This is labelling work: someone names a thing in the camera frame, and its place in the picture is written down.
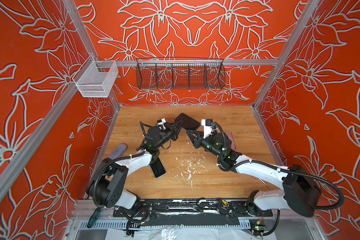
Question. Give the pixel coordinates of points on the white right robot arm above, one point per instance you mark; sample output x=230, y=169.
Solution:
x=297, y=190

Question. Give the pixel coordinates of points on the white slotted cable duct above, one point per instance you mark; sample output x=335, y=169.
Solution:
x=243, y=224

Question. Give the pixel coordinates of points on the aluminium frame post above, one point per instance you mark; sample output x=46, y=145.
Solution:
x=297, y=31
x=86, y=41

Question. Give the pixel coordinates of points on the aluminium frame post right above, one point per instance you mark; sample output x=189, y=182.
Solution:
x=297, y=31

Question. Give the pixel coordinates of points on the black wire basket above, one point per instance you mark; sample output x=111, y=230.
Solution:
x=180, y=76

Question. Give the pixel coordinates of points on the aluminium frame post left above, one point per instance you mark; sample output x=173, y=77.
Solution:
x=86, y=41

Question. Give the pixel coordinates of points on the aluminium left side rail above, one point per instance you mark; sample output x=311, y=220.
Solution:
x=21, y=159

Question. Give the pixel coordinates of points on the green handled screwdriver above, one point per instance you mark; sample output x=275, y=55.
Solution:
x=94, y=217

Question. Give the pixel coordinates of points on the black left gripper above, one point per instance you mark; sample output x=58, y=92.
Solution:
x=173, y=131

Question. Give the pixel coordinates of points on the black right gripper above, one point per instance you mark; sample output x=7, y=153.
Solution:
x=198, y=140

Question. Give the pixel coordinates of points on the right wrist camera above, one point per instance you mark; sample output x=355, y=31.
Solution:
x=208, y=127

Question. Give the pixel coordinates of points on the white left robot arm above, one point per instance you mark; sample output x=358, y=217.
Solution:
x=106, y=186

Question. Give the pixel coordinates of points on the black phone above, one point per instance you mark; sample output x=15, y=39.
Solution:
x=188, y=122
x=158, y=168

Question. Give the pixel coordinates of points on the white wire basket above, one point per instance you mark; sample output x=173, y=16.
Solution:
x=95, y=81

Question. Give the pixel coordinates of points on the pink phone case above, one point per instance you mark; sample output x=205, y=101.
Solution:
x=231, y=137

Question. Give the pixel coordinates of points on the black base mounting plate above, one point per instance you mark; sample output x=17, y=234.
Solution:
x=236, y=207

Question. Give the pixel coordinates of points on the green circuit board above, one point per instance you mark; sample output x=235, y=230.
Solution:
x=257, y=229

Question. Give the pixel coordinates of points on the lavender grey phone case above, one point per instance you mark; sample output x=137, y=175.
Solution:
x=118, y=151

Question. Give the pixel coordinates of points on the aluminium horizontal back rail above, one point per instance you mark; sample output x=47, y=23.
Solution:
x=226, y=62

